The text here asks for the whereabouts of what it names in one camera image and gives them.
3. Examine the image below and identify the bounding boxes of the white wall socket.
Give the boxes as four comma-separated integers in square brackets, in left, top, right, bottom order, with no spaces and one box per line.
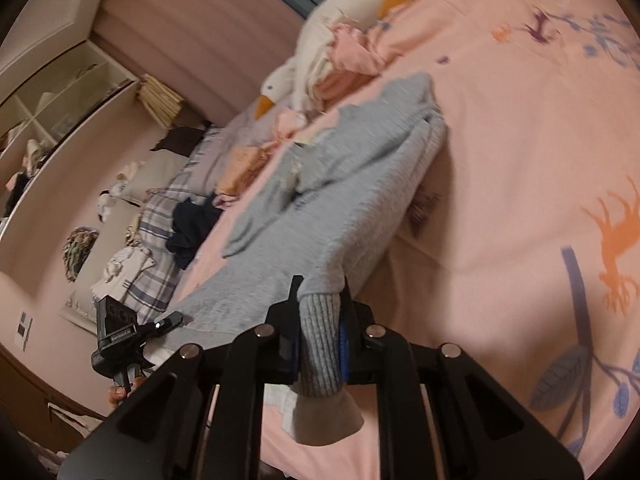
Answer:
[14,310,34,352]

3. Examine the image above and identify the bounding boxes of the dark brown cushion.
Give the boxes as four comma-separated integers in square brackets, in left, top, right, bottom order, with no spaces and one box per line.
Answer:
[150,126,212,154]

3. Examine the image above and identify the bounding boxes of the white printed cloth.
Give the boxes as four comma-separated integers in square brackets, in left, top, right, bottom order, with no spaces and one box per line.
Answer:
[90,245,156,302]

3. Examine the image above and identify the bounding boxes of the plaid grey pillow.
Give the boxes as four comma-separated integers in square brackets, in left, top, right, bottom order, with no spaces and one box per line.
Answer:
[119,170,221,326]

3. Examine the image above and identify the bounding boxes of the pink folded clothes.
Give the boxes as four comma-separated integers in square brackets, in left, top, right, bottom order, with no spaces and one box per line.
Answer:
[312,22,386,103]

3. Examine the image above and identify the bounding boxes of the white goose plush toy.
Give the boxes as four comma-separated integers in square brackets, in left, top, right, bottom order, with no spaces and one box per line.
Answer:
[255,0,436,121]

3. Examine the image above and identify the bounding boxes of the person's left hand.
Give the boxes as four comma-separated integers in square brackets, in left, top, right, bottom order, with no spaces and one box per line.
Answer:
[107,379,146,403]

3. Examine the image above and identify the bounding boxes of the grey striped pillow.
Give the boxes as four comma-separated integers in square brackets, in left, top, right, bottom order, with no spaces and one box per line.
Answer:
[190,105,281,196]

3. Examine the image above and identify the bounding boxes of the white folded clothes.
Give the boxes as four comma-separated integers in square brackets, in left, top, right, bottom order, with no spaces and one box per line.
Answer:
[295,25,346,111]

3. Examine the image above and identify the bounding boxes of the stack of tan books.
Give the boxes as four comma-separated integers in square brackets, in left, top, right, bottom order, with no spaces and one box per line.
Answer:
[136,74,185,126]

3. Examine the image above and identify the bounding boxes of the grey sweatshirt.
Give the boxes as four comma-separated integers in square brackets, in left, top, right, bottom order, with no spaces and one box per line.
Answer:
[167,72,448,446]

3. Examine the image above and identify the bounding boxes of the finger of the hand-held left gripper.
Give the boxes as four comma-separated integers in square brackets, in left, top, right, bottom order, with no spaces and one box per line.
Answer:
[137,311,183,343]

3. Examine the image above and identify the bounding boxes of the small plush toys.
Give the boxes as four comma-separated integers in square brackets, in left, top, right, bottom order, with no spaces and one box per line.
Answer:
[97,160,143,224]

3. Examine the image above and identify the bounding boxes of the white shelf cabinet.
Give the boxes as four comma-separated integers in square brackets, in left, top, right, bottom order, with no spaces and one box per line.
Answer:
[0,39,142,233]

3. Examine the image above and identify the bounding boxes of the beige pillow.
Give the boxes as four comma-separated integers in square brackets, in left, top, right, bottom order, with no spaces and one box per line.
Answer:
[107,150,195,211]

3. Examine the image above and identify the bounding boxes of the pink printed bed sheet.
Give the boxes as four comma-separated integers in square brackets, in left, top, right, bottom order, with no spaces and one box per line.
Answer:
[175,0,640,476]

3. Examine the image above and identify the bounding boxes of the pink curtain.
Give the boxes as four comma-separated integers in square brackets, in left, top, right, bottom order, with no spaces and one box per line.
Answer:
[92,0,311,128]

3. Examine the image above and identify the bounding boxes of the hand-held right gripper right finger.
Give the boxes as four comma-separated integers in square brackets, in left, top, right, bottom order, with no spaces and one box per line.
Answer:
[340,286,586,480]

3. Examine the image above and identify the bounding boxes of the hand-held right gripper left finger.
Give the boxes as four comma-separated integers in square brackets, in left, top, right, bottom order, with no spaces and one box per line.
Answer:
[57,275,303,480]

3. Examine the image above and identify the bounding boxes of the dark navy cloth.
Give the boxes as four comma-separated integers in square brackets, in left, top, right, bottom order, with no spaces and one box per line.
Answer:
[165,195,226,271]

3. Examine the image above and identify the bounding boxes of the patterned round cushion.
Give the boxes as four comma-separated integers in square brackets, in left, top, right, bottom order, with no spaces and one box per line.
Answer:
[62,226,101,282]

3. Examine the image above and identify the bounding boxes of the orange printed clothes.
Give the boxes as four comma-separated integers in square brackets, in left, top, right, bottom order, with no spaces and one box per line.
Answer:
[214,144,277,206]

